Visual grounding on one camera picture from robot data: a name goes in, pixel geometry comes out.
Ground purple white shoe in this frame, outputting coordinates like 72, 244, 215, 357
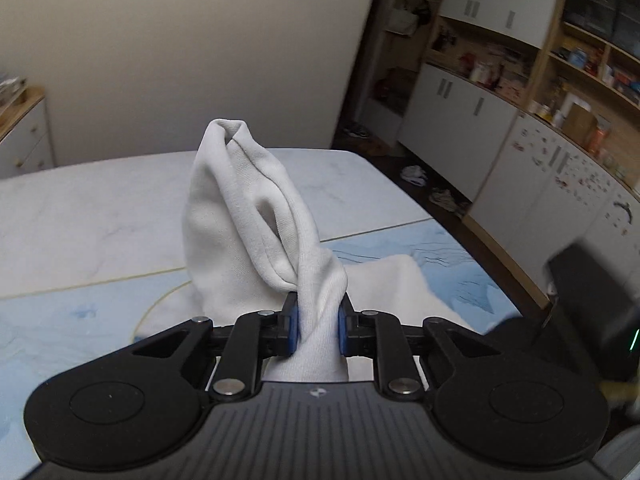
399, 164, 429, 187

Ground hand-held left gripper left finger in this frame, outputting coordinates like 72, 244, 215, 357
127, 292, 302, 402

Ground white sneakers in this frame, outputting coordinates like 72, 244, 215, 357
429, 187, 470, 214

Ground white base cabinet with stickers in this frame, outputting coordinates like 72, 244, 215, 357
469, 109, 640, 288

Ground white garment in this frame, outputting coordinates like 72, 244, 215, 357
182, 118, 482, 384

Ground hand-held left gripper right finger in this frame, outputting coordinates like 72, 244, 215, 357
337, 294, 507, 402

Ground plain white base cabinet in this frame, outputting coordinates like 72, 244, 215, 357
399, 62, 531, 202

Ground wooden top sideboard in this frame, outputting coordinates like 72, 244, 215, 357
0, 87, 55, 180

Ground reddish door mat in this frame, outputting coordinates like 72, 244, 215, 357
349, 137, 392, 159

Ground blue patterned table mat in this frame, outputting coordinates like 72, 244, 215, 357
0, 217, 522, 480

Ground brown cardboard box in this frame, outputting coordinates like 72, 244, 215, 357
562, 102, 599, 144

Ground white hanging bag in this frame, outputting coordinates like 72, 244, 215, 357
389, 7, 419, 37

